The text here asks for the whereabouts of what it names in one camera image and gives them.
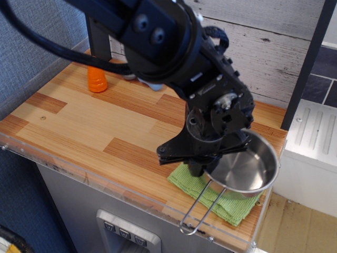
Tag clear acrylic front edge guard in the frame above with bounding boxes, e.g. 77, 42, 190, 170
0, 131, 257, 251

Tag silver toy cabinet front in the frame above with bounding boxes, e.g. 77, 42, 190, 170
35, 162, 250, 253

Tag dark shelf post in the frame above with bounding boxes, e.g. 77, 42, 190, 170
281, 0, 336, 131
85, 14, 112, 61

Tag silver dispenser button panel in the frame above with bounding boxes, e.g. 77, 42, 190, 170
96, 209, 162, 252

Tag yellow and black object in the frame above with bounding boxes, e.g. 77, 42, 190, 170
1, 226, 35, 253

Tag dark right shelf post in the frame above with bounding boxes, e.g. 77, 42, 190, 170
281, 0, 336, 131

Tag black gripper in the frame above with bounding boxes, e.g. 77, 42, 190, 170
157, 106, 252, 177

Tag green folded cloth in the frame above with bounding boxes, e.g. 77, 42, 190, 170
167, 163, 261, 227

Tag steel pot with wire handle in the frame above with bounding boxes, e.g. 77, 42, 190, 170
179, 129, 279, 236

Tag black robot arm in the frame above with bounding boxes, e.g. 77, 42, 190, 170
71, 1, 255, 177

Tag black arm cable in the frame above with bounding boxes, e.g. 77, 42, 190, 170
0, 0, 132, 76

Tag orange plastic toy carrot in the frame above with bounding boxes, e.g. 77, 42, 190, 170
87, 66, 108, 93

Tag white ribbed appliance top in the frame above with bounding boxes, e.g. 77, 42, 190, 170
284, 99, 336, 167

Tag dark left shelf post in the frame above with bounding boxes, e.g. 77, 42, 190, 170
85, 14, 112, 61

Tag grey and blue toy scoop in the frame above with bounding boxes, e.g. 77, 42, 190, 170
123, 74, 164, 91

